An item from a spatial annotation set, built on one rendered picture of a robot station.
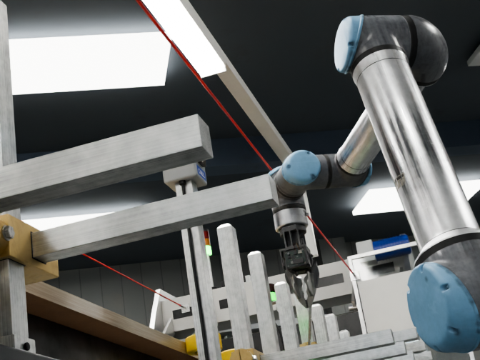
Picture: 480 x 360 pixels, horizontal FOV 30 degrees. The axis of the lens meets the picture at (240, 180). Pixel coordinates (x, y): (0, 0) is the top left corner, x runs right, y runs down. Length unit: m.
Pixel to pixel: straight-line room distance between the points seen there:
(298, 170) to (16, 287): 1.36
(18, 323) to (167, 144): 0.35
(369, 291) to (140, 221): 3.81
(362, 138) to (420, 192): 0.61
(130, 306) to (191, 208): 8.80
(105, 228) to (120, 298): 8.78
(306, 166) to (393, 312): 2.52
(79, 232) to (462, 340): 0.69
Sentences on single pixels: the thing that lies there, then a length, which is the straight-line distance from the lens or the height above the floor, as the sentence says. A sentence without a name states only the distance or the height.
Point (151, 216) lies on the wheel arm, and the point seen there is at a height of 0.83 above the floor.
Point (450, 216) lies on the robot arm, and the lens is 1.57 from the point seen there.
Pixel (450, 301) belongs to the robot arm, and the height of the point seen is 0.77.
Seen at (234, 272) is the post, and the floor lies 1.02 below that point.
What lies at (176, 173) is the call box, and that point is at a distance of 1.78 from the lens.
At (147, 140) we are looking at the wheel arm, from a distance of 0.75.
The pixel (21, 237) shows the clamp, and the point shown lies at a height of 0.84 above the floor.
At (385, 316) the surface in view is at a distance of 4.74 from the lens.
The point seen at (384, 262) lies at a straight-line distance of 4.80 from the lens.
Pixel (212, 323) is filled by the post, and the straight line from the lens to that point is 1.70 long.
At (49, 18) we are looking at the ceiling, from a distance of 5.31.
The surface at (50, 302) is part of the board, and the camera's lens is 1.47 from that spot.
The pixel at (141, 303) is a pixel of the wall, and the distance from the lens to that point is 9.80.
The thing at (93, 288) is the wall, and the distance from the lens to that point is 9.83.
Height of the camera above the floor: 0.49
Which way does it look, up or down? 21 degrees up
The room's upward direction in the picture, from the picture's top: 9 degrees counter-clockwise
